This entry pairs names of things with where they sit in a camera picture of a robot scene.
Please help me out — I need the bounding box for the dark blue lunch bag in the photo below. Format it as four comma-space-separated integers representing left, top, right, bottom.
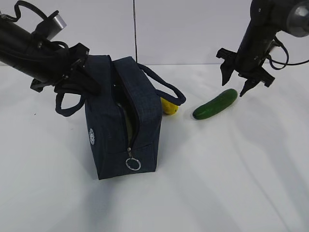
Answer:
56, 55, 186, 180

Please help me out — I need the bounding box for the glass container green lid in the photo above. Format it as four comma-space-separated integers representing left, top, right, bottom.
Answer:
117, 103, 136, 144

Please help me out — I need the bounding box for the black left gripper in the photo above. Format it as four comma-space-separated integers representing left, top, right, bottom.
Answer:
29, 36, 101, 96

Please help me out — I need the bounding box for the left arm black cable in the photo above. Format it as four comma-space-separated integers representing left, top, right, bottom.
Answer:
0, 0, 70, 53

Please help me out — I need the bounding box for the yellow lemon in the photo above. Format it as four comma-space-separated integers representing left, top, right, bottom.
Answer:
161, 98, 179, 116

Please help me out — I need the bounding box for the green cucumber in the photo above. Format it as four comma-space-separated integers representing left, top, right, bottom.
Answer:
192, 88, 238, 120

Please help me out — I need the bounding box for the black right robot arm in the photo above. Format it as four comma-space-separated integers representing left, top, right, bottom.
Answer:
216, 0, 309, 96

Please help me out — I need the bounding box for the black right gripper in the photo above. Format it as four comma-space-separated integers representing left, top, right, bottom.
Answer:
216, 16, 276, 97

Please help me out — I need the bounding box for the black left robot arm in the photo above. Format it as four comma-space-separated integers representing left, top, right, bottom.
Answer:
0, 19, 100, 95

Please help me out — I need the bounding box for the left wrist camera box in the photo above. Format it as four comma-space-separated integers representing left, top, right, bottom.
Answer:
34, 10, 67, 41

